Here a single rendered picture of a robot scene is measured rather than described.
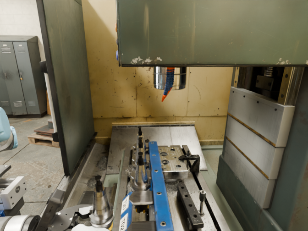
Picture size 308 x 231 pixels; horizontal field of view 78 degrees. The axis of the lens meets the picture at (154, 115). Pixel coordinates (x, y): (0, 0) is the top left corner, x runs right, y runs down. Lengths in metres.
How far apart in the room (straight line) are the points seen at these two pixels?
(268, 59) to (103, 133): 1.76
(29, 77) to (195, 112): 4.37
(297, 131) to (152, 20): 0.69
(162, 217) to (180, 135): 1.54
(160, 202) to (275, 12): 0.64
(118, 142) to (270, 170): 1.36
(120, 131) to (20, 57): 3.98
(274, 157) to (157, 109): 1.31
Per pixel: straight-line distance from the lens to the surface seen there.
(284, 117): 0.93
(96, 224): 0.57
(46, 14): 1.31
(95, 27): 1.98
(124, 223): 0.91
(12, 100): 5.82
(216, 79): 2.09
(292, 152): 0.97
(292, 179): 1.00
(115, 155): 1.85
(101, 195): 0.52
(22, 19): 6.11
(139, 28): 0.61
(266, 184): 1.08
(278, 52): 0.74
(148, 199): 0.60
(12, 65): 5.68
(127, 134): 2.01
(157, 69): 0.89
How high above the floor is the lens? 1.61
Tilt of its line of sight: 18 degrees down
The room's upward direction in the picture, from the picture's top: straight up
